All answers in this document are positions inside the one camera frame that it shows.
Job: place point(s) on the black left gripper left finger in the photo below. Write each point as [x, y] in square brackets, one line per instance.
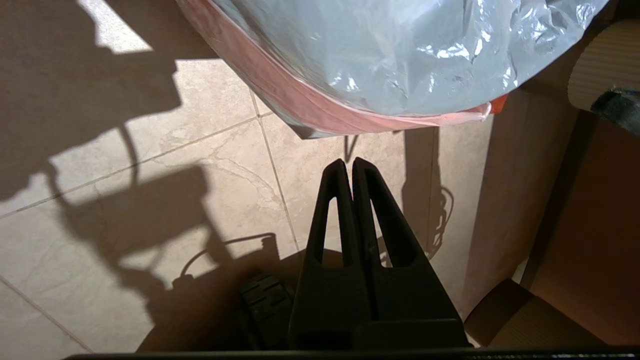
[320, 295]

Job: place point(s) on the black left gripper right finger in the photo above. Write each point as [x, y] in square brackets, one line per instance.
[415, 295]

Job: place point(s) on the red printed plastic bag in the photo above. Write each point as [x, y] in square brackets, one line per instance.
[375, 50]

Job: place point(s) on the grey ribbed round object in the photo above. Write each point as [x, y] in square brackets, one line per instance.
[605, 55]

